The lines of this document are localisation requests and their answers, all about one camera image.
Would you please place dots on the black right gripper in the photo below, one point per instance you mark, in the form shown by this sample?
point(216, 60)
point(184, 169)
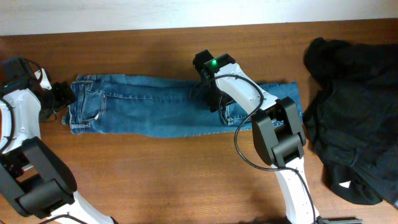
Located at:
point(213, 101)

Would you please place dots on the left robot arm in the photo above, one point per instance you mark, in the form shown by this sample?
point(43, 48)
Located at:
point(34, 180)

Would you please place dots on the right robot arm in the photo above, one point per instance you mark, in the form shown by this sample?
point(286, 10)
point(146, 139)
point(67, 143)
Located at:
point(277, 130)

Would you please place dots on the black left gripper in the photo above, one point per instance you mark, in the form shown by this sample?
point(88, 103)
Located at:
point(64, 96)

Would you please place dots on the black clothing pile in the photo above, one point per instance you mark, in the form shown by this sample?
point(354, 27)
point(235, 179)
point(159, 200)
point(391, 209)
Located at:
point(352, 121)

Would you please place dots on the blue denim jeans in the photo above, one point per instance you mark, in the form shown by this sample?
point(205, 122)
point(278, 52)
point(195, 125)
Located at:
point(150, 106)

